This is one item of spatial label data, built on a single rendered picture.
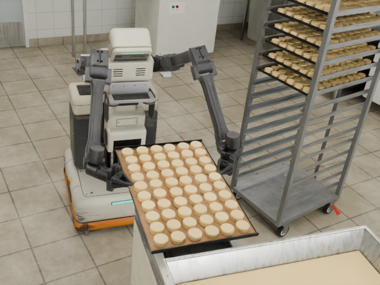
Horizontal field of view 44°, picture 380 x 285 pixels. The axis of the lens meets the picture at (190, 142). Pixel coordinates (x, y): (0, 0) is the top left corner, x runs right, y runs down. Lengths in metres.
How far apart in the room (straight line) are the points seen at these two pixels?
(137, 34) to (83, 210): 1.11
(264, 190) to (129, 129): 1.15
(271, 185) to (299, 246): 2.24
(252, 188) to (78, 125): 1.29
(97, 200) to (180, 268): 1.86
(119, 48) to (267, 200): 1.51
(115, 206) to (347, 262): 1.92
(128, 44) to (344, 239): 1.57
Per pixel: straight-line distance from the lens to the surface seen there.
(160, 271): 1.67
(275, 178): 3.55
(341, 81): 2.97
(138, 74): 2.61
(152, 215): 1.72
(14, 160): 3.84
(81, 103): 2.92
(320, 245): 1.28
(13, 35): 5.96
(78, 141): 3.05
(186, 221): 1.71
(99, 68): 2.05
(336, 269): 1.27
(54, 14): 5.96
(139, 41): 2.50
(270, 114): 3.24
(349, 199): 3.84
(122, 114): 2.71
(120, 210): 3.00
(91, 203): 2.94
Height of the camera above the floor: 2.10
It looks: 31 degrees down
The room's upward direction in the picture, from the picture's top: 7 degrees clockwise
